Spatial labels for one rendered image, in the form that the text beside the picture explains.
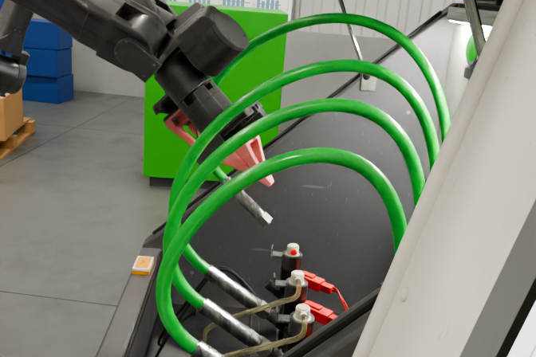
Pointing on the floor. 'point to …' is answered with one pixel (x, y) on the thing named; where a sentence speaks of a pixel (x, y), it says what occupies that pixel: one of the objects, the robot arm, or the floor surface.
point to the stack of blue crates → (47, 62)
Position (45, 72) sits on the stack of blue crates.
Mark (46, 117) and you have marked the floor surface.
